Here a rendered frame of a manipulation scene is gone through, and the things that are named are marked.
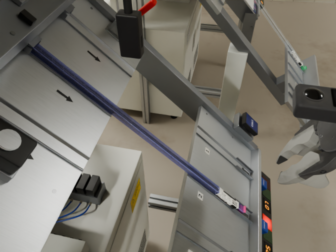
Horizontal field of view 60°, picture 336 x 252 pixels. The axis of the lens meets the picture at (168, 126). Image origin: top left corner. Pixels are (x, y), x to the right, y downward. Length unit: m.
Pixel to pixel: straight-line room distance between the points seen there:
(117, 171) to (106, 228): 0.17
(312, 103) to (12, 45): 0.37
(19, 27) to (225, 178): 0.46
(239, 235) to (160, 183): 0.98
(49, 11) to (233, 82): 0.67
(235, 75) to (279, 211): 0.82
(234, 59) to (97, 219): 0.60
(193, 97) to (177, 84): 0.05
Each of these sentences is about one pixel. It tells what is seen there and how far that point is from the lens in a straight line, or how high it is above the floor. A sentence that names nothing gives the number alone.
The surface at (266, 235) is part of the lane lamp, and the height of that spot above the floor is 0.66.
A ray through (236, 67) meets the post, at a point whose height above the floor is 0.78.
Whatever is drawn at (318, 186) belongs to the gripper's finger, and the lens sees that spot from 0.51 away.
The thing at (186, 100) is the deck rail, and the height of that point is 0.86.
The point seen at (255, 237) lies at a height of 0.73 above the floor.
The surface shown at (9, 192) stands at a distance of 0.38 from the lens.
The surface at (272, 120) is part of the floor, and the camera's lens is 1.98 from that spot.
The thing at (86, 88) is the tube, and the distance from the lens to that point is 0.47.
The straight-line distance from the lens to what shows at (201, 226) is 0.54.
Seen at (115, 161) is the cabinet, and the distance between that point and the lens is 0.87.
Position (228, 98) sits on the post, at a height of 0.65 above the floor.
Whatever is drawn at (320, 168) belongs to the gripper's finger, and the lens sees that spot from 0.45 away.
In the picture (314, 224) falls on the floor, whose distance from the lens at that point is 1.60.
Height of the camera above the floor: 1.30
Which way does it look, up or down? 45 degrees down
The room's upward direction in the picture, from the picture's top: straight up
